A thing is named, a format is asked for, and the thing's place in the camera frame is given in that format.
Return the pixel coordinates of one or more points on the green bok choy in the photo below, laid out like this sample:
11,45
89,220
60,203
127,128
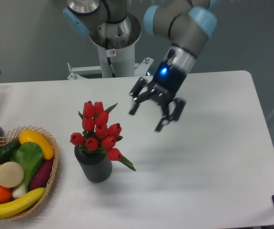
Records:
30,156

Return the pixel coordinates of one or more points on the woven wicker basket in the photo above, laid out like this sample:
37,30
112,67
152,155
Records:
14,135

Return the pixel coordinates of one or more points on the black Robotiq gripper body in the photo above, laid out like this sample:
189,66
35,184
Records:
165,84

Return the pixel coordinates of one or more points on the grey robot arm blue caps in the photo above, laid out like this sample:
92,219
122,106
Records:
187,24

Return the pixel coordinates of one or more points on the yellow banana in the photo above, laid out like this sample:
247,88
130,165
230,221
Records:
19,205

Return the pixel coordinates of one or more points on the beige round slice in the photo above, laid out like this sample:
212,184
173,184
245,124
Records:
11,174

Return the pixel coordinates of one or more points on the red tulip bouquet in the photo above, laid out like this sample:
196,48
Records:
97,137

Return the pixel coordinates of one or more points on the green cucumber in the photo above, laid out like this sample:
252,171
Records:
7,150

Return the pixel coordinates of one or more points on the yellow squash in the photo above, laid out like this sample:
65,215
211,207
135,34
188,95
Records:
35,137

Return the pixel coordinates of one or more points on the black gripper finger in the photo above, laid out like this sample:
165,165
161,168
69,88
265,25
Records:
140,92
168,117

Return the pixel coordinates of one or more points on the purple sweet potato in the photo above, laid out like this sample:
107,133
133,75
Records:
42,176

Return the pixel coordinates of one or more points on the dark grey ribbed vase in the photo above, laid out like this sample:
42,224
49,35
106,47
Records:
97,168

